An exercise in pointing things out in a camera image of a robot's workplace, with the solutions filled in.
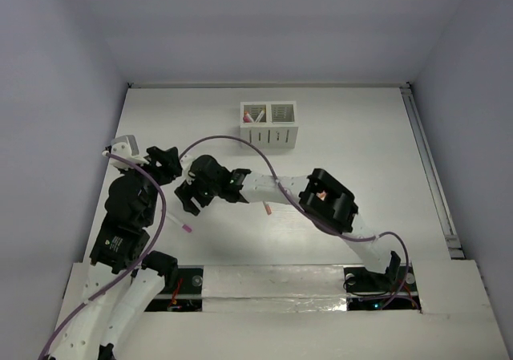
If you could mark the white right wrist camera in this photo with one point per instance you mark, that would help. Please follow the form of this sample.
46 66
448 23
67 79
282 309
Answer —
186 162

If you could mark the white two-compartment slotted organizer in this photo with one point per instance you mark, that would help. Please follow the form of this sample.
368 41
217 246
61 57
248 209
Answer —
278 129

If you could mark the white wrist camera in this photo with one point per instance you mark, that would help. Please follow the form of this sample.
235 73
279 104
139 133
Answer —
127 148
186 162

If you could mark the white marker salmon cap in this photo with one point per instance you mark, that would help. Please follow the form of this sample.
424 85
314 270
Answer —
267 208

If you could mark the white marker purple cap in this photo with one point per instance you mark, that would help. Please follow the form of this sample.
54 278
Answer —
179 222

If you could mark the white marker orange cap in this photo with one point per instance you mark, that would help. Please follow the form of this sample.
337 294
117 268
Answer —
250 115

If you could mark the aluminium rail right side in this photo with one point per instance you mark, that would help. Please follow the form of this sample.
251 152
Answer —
441 206

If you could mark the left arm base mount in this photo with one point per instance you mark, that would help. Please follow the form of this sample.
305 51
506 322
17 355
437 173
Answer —
186 296

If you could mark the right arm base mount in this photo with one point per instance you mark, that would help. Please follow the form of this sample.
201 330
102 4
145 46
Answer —
370 291

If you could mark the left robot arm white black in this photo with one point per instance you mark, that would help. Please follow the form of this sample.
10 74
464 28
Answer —
125 272

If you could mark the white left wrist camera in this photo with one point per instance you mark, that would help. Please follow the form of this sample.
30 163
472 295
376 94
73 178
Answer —
127 148

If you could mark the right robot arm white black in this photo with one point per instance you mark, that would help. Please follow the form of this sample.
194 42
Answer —
337 215

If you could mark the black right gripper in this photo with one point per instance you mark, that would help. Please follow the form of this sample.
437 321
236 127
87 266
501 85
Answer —
187 191

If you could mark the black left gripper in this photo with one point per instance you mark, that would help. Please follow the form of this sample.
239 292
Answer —
159 163

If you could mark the white marker yellow cap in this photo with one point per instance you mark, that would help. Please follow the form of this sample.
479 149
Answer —
260 116

